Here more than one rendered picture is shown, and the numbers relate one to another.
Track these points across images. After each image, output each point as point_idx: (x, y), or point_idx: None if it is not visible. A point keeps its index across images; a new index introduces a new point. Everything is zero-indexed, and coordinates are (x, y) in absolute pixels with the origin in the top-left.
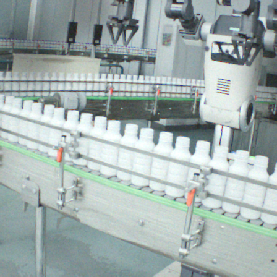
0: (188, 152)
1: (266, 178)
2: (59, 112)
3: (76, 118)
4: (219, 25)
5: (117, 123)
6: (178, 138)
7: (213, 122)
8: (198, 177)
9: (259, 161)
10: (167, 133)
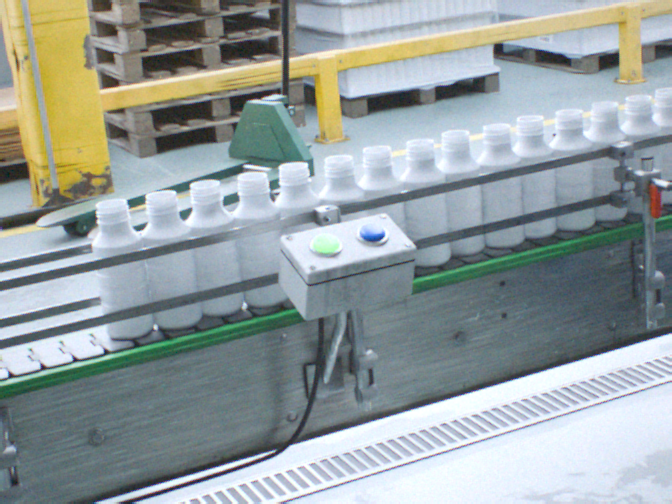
0: (366, 179)
1: (185, 223)
2: (655, 98)
3: (626, 113)
4: None
5: (517, 122)
6: (376, 147)
7: None
8: (274, 197)
9: (199, 187)
10: (429, 146)
